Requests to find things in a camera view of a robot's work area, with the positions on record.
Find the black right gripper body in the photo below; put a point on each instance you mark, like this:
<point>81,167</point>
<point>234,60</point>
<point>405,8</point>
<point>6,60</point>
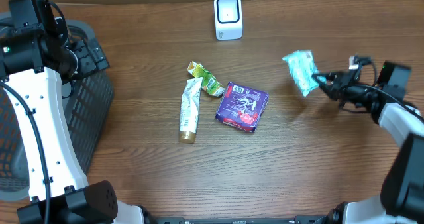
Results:
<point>348,89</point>

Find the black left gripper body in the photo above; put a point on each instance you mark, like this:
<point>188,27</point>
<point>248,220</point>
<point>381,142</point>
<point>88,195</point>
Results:
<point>87,61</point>

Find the teal snack packet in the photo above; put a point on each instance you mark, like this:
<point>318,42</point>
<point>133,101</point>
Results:
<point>302,67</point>

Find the purple Carefree pad pack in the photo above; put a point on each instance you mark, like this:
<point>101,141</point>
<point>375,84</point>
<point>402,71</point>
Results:
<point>241,107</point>

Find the white and gold tube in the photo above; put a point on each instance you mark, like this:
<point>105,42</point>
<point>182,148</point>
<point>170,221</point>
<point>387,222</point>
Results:
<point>189,110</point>

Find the green and yellow juice carton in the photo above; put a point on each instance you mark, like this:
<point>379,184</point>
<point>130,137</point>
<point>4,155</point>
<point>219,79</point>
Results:
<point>210,84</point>

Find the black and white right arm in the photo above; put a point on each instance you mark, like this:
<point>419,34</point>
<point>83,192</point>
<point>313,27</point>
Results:
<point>401,197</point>

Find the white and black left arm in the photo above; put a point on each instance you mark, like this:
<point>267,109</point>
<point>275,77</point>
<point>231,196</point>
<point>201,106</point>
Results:
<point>37,58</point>

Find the white barcode scanner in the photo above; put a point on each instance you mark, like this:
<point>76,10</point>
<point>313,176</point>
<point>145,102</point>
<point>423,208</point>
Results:
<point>228,19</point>

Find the grey plastic mesh basket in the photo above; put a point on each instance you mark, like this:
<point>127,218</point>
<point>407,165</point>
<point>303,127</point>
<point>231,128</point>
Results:
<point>85,112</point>

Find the black rail at table edge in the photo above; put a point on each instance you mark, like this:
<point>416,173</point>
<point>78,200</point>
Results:
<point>300,219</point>

